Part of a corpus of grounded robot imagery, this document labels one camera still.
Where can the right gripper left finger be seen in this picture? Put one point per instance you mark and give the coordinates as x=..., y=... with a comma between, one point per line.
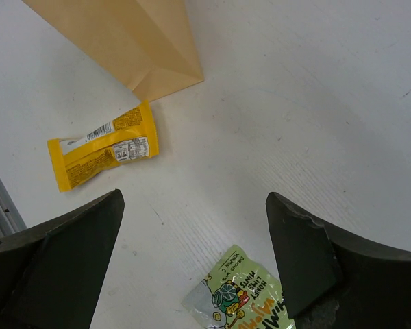
x=51, y=274

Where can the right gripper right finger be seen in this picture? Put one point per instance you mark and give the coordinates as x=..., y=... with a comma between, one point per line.
x=332, y=278

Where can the yellow snack bar wrapper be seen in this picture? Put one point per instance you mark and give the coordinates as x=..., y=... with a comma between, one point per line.
x=129, y=137

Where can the brown paper bag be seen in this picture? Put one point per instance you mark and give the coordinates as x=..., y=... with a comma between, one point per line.
x=148, y=46

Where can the green mint sachet right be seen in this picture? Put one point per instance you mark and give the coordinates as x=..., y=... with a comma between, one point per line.
x=238, y=293

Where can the aluminium front rail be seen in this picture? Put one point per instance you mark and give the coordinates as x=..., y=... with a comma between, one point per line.
x=0, y=202

